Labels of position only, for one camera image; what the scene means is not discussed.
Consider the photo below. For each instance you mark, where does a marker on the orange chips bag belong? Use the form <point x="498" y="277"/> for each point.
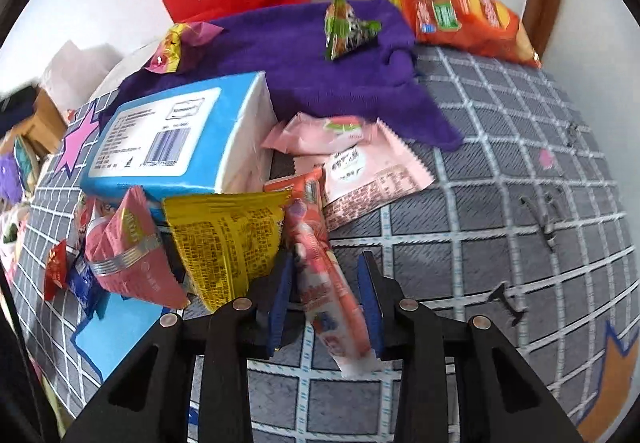
<point x="475" y="23"/>

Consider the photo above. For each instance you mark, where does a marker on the small blue snack packet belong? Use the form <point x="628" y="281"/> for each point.
<point x="82" y="285"/>

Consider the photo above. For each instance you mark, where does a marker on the pink pillow snack packet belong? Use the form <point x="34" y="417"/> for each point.
<point x="325" y="133"/>

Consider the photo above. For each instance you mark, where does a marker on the colourful patterned bag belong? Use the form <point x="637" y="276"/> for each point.
<point x="25" y="163"/>

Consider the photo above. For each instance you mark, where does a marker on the small red snack packet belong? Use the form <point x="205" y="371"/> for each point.
<point x="55" y="268"/>

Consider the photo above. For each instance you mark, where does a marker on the green triangular snack packet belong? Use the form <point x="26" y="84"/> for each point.
<point x="345" y="30"/>

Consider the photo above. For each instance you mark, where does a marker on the flat orange snack packet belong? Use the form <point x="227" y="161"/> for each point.
<point x="282" y="185"/>

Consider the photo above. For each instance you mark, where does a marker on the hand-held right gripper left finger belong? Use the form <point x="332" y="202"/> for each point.
<point x="281" y="308"/>

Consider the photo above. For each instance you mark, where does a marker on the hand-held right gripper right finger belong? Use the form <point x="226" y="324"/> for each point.
<point x="370" y="303"/>

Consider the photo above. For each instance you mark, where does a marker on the blue tissue pack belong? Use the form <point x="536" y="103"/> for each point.
<point x="165" y="133"/>

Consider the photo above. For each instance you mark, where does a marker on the purple yellow snack packet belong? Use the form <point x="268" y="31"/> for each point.
<point x="170" y="48"/>

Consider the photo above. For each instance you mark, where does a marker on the purple towel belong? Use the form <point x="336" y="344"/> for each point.
<point x="310" y="83"/>

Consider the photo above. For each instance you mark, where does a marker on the white plastic bag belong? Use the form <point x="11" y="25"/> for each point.
<point x="75" y="68"/>

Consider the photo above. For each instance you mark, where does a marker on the pink triangular snack packet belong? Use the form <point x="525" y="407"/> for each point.
<point x="130" y="253"/>

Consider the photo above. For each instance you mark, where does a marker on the long orange pink snack packet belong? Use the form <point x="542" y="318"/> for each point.
<point x="325" y="283"/>

